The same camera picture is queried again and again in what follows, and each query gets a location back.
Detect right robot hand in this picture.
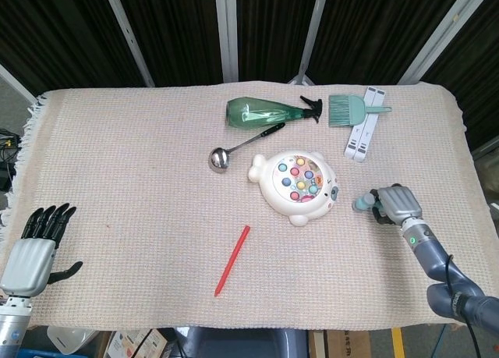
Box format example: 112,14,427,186
368,183,424,227

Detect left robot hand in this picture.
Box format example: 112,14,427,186
0,203,83,298

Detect small teal cylinder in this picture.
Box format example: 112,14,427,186
352,193,385,212

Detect white fish toy game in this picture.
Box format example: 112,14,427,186
248,150,340,228

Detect teal hand brush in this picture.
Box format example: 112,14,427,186
327,94,393,128

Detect white folding stand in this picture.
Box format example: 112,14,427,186
344,86,385,163

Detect white plastic container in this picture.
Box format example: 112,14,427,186
46,325,101,356

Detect blue plastic crate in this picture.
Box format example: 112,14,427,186
15,348,71,358

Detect printed cardboard box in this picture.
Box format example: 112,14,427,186
104,328,172,358

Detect beige woven table cloth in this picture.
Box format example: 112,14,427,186
0,80,499,331

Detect brown cardboard box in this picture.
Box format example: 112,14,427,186
308,328,371,358

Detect green spray bottle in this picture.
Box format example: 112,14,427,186
225,95,324,129

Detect red pen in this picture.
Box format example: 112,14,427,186
214,225,251,297

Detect black cables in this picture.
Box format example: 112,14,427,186
0,128,23,211

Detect steel ladle black handle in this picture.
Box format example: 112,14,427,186
208,122,286,175

